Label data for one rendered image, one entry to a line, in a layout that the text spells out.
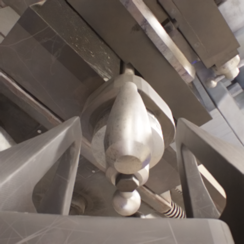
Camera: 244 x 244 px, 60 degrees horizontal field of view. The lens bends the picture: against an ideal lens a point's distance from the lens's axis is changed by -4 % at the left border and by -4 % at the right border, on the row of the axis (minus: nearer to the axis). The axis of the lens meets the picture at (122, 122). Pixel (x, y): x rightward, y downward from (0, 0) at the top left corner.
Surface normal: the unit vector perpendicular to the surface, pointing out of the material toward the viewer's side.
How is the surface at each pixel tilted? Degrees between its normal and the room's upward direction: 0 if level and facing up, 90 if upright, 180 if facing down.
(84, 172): 90
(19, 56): 90
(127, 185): 90
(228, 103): 62
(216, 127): 90
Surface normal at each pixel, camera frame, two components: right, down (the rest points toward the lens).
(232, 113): 0.33, 0.26
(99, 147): -0.03, 0.58
